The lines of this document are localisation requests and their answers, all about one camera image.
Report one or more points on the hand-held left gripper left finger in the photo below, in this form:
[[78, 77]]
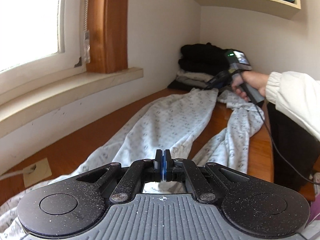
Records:
[[158, 166]]

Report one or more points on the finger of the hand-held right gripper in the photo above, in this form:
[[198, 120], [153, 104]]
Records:
[[216, 85], [222, 77]]

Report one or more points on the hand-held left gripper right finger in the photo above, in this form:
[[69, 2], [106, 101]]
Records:
[[168, 166]]

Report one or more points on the white patterned pants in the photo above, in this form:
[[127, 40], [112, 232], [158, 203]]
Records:
[[162, 120]]

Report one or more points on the person's right hand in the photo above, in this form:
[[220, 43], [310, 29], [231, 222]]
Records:
[[255, 81]]

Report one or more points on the white patterned folded garment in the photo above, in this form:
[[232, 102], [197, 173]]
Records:
[[192, 76]]

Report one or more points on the black folded sweater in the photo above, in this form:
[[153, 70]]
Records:
[[205, 52]]

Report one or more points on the black bag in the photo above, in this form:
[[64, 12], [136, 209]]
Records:
[[290, 150]]

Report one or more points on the beige window sill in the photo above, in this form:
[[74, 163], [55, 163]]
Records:
[[62, 97]]

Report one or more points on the wooden window trim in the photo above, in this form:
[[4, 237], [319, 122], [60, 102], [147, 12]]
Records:
[[110, 30]]

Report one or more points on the beige socket plate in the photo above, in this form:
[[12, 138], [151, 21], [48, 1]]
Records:
[[37, 172]]

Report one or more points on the white window frame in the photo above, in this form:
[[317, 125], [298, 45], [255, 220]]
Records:
[[70, 55]]

